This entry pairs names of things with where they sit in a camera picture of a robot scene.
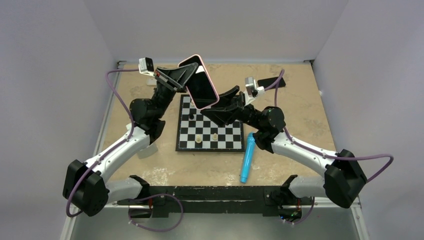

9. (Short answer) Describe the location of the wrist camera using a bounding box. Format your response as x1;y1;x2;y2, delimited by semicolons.
244;76;265;98
138;57;155;77

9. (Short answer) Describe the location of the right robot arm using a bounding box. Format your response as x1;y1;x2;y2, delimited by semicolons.
201;86;368;209

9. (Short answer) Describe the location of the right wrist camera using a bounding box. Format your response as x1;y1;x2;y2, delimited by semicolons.
244;76;265;98

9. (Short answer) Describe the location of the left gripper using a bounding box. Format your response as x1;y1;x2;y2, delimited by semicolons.
151;63;200;120

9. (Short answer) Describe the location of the blue toy microphone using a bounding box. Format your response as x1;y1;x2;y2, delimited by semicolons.
239;132;256;184

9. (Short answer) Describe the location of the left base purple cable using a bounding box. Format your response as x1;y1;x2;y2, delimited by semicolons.
128;193;184;233

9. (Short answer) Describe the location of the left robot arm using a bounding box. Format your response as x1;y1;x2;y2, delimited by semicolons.
62;63;199;218

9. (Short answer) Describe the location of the white chess piece bottom left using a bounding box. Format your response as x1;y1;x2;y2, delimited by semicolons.
195;134;202;144

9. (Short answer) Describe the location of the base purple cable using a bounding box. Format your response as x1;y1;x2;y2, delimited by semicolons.
283;197;316;226
128;193;184;233

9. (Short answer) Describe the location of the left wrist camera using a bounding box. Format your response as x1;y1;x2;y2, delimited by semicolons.
138;57;155;77

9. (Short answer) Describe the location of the black phone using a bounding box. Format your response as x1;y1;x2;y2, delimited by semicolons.
257;77;286;91

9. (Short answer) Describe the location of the black white chessboard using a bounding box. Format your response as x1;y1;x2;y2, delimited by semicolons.
175;94;245;153

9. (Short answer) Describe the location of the white phone case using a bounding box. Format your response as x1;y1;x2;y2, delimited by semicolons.
146;78;157;87

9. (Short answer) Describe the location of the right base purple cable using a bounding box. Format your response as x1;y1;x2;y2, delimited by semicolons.
283;197;316;226

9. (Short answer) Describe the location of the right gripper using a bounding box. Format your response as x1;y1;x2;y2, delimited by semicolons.
200;86;264;131

